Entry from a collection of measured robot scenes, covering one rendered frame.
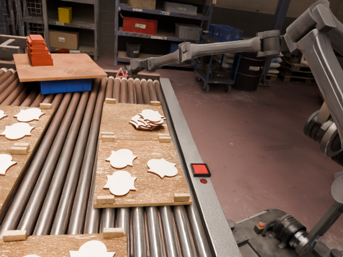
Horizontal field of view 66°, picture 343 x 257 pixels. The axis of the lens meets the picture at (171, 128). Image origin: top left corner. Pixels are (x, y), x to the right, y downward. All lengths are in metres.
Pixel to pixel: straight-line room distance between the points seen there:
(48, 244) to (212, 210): 0.55
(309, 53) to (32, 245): 0.89
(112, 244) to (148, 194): 0.24
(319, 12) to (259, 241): 1.47
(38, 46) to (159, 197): 1.28
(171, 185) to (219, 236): 0.26
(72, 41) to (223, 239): 5.31
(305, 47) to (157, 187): 0.67
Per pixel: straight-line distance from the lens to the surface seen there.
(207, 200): 1.06
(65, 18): 5.79
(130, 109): 1.58
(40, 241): 0.90
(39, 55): 1.91
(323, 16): 0.78
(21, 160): 1.20
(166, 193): 1.02
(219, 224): 1.00
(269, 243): 1.94
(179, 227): 0.95
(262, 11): 6.79
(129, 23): 5.49
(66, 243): 0.88
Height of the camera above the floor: 1.63
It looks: 29 degrees down
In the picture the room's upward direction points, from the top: 9 degrees clockwise
